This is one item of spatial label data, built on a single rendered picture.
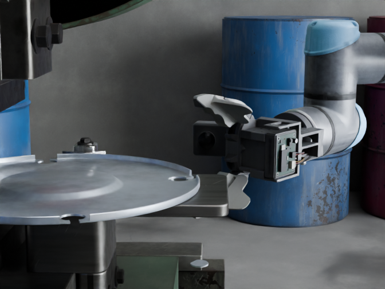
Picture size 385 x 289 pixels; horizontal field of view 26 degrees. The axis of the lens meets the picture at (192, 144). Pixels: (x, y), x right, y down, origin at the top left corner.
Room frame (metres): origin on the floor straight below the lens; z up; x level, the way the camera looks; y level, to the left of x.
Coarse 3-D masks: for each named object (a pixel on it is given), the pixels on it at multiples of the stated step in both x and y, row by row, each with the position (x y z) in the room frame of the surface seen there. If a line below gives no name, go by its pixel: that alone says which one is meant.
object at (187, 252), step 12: (120, 252) 1.05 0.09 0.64; (132, 252) 1.05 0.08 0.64; (144, 252) 1.05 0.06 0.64; (156, 252) 1.05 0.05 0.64; (168, 252) 1.05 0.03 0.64; (180, 252) 1.05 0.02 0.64; (192, 252) 1.05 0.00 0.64; (180, 264) 1.04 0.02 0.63; (216, 264) 1.07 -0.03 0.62; (180, 276) 1.04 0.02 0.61; (192, 276) 1.04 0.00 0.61; (204, 276) 1.04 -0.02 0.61; (216, 276) 1.04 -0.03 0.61; (180, 288) 1.05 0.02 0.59; (192, 288) 1.04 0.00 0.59; (204, 288) 1.04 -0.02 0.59; (216, 288) 1.04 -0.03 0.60
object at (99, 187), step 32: (0, 160) 0.95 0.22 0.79; (32, 160) 0.96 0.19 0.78; (64, 160) 0.97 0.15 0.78; (96, 160) 0.97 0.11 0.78; (128, 160) 0.96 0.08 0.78; (160, 160) 0.94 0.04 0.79; (0, 192) 0.79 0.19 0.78; (32, 192) 0.78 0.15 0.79; (64, 192) 0.78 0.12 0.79; (96, 192) 0.79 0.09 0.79; (128, 192) 0.80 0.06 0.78; (160, 192) 0.80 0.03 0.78; (192, 192) 0.79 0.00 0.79; (32, 224) 0.69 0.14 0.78
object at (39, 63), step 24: (0, 0) 0.78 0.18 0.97; (24, 0) 0.78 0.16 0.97; (48, 0) 0.87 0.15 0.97; (0, 24) 0.78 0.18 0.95; (24, 24) 0.78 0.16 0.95; (48, 24) 0.85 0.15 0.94; (0, 48) 0.78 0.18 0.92; (24, 48) 0.78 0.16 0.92; (48, 48) 0.85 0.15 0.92; (0, 72) 0.78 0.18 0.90; (24, 72) 0.78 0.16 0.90; (48, 72) 0.86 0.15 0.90
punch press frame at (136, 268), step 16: (128, 256) 1.02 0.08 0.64; (144, 256) 1.02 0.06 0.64; (160, 256) 1.02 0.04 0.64; (176, 256) 1.02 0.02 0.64; (128, 272) 0.96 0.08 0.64; (144, 272) 0.96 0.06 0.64; (160, 272) 0.96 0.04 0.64; (176, 272) 0.98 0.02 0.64; (128, 288) 0.91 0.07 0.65; (144, 288) 0.91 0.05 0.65; (160, 288) 0.91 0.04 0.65; (176, 288) 0.98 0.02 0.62
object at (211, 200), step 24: (216, 192) 0.81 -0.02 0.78; (72, 216) 0.78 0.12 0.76; (144, 216) 0.76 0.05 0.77; (168, 216) 0.76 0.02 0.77; (192, 216) 0.76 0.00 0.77; (216, 216) 0.76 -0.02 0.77; (48, 240) 0.78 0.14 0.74; (72, 240) 0.78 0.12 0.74; (96, 240) 0.78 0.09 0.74; (48, 264) 0.78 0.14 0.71; (72, 264) 0.78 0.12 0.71; (96, 264) 0.78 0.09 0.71; (96, 288) 0.78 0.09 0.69
